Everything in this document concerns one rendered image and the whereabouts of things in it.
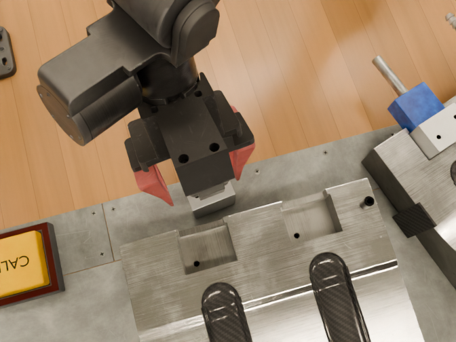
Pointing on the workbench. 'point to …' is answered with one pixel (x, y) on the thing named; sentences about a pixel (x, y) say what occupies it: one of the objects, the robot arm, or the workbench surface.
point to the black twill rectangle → (414, 220)
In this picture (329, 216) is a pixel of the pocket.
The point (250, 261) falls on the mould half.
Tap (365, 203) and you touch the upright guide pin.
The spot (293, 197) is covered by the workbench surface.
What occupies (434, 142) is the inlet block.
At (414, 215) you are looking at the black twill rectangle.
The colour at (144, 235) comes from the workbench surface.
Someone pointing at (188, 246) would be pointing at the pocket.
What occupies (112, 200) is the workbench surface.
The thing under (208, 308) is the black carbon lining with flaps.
